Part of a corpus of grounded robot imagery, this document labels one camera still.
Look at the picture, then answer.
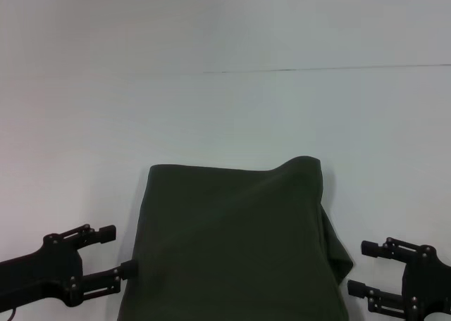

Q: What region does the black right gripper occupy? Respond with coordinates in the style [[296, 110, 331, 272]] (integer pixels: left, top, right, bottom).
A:
[[347, 237, 451, 321]]

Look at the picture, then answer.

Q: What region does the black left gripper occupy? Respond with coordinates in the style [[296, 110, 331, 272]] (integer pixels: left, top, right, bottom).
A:
[[0, 223, 138, 308]]

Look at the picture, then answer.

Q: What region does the dark green FREE T-shirt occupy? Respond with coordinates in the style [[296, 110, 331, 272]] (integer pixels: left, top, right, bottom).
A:
[[118, 155, 354, 321]]

